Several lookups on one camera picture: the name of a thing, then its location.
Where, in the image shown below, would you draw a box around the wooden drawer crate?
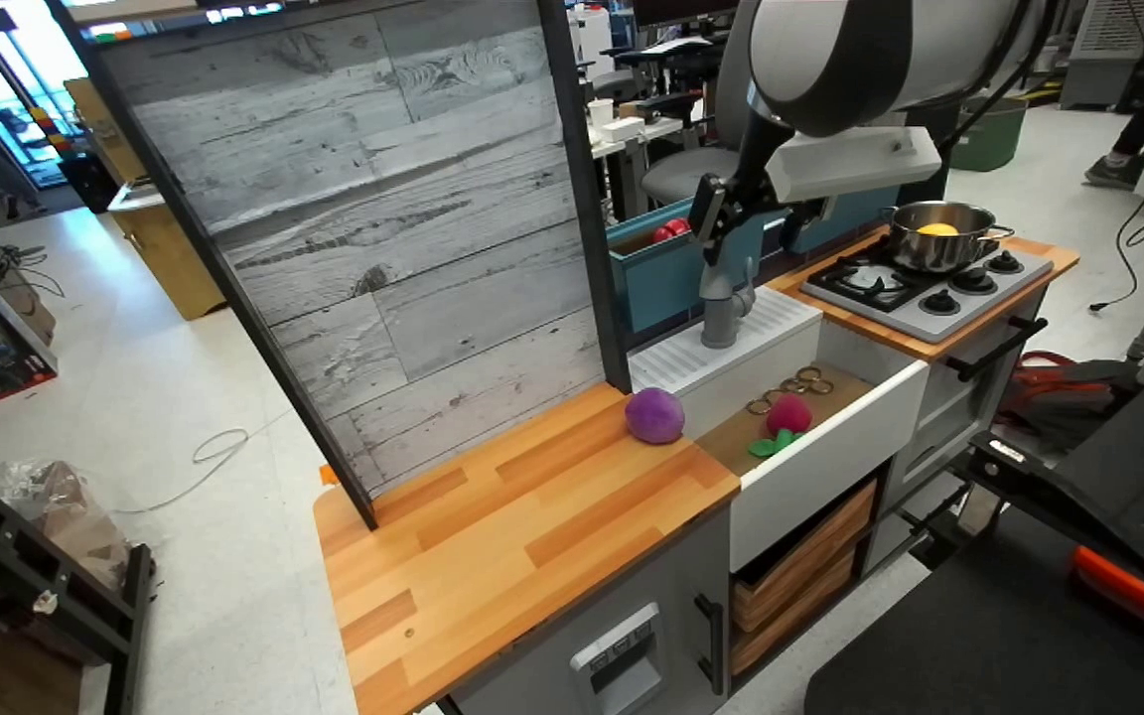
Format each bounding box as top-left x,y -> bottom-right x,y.
728,478 -> 887,679

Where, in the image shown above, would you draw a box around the grey toy faucet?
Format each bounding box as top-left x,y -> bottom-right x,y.
699,260 -> 761,355

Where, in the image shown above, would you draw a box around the green bin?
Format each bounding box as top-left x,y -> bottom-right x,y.
947,89 -> 1033,176

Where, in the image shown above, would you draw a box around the pink toy vegetable green leaves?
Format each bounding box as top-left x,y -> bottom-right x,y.
742,393 -> 817,463

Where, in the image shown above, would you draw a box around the white toy sink basin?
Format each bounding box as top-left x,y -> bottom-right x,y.
626,281 -> 934,576

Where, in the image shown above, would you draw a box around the purple ball toy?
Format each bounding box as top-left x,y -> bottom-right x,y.
620,384 -> 693,449

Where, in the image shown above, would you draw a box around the stainless steel pot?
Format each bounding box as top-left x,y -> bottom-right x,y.
890,199 -> 1018,278

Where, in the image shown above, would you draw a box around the black cabinet door handle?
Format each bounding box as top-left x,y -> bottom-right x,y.
693,592 -> 731,695

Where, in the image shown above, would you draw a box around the grey cabinet switch panel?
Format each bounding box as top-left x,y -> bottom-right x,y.
568,601 -> 673,715

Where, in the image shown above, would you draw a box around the wooden countertop around stove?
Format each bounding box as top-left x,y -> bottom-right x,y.
768,221 -> 1083,365

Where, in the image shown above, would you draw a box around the grey wood panel backdrop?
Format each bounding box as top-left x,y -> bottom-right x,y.
48,0 -> 637,531

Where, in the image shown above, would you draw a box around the grey oven door black handle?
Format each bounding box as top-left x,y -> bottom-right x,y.
887,281 -> 1054,511

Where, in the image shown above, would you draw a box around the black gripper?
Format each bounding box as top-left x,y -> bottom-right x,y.
682,117 -> 795,289

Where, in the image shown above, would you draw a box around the black metal shelf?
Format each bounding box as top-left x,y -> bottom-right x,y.
0,449 -> 158,715

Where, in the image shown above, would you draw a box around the teal planter box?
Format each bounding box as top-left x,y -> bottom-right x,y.
604,196 -> 771,350
787,183 -> 907,263

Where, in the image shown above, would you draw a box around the wooden countertop beside sink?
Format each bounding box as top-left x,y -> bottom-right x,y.
311,380 -> 742,715

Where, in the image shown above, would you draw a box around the grey toy stove top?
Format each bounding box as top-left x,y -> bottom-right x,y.
803,233 -> 1055,350

